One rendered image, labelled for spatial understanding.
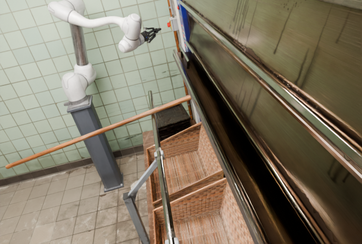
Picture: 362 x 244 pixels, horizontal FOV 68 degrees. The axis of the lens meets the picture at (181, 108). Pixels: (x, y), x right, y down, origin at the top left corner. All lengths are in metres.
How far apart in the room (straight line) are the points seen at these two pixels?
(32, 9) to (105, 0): 0.63
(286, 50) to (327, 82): 0.14
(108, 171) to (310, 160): 2.38
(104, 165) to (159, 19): 1.50
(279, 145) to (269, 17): 0.33
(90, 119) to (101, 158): 0.43
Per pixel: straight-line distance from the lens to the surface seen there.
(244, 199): 0.73
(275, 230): 0.72
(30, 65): 2.98
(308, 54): 0.55
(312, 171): 0.67
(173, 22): 2.37
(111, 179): 2.93
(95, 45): 2.78
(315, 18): 0.56
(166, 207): 1.10
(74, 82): 2.41
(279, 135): 0.77
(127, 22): 1.96
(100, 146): 2.67
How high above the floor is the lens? 2.00
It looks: 30 degrees down
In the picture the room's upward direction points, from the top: 12 degrees counter-clockwise
